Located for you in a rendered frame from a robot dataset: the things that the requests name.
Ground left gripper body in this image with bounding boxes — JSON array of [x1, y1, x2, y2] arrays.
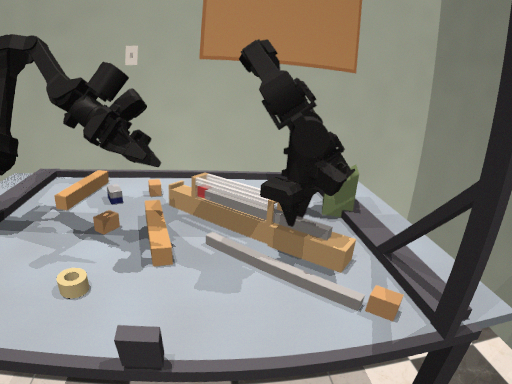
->
[[83, 105, 145, 146]]

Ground small tan block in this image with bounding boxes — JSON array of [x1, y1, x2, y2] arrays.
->
[[365, 285, 403, 321], [93, 210, 120, 235], [148, 179, 162, 197]]

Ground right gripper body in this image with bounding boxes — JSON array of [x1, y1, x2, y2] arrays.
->
[[260, 143, 316, 205]]

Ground beige roll of tape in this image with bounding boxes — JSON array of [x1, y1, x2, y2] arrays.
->
[[56, 268, 89, 298]]

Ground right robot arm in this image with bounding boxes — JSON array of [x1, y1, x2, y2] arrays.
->
[[239, 39, 355, 196]]

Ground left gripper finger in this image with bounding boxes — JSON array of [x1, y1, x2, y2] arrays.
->
[[99, 117, 147, 160], [127, 134, 161, 167]]

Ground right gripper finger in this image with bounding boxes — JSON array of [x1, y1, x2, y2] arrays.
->
[[297, 186, 321, 218], [279, 195, 308, 227]]

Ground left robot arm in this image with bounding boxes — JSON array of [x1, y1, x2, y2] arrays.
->
[[0, 34, 147, 176]]

